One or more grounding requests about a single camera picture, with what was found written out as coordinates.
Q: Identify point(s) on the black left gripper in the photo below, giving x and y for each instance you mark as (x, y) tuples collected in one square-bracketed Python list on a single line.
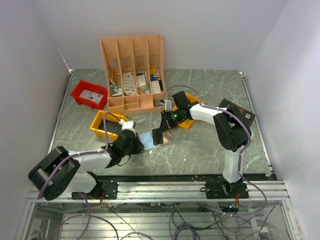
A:
[(139, 145)]

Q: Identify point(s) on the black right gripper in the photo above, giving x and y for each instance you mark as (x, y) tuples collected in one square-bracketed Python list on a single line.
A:
[(166, 123)]

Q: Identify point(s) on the black card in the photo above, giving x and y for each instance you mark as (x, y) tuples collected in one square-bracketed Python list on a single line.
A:
[(157, 137)]

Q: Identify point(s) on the yellow bin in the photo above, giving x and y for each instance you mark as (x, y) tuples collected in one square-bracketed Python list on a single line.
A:
[(187, 123), (110, 121)]

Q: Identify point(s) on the pink leather card holder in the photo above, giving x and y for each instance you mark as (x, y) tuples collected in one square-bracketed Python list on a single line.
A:
[(151, 142)]

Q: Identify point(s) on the red plastic bin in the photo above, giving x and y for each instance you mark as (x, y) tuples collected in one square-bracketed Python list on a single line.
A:
[(92, 87)]

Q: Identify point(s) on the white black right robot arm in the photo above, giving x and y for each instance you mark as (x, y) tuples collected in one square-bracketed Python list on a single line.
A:
[(232, 128)]

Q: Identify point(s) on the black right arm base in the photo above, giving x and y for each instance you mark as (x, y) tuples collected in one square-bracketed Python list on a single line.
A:
[(222, 190)]

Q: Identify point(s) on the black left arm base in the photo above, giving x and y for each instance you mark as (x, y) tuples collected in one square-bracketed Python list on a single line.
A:
[(104, 188)]

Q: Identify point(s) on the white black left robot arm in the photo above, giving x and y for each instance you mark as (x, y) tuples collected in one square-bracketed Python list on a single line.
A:
[(63, 171)]

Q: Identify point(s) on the cards in red bin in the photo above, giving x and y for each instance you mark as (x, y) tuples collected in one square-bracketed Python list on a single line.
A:
[(91, 96)]

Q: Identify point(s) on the white box in organizer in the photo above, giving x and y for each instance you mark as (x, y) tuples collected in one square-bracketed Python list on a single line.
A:
[(141, 82)]

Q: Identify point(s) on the white oval perforated board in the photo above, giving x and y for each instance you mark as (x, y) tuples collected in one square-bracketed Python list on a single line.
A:
[(129, 86)]

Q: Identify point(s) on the peach plastic desk organizer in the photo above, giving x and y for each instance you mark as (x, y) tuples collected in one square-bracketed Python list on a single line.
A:
[(142, 54)]

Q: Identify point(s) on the black book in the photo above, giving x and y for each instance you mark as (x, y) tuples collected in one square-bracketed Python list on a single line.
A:
[(249, 115)]

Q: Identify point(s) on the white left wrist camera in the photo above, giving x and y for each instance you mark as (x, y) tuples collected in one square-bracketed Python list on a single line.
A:
[(127, 125)]

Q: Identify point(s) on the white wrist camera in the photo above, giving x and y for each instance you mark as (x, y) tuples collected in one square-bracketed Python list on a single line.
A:
[(127, 125), (166, 103)]

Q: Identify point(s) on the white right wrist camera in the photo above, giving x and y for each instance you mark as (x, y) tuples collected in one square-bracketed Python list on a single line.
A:
[(166, 103)]

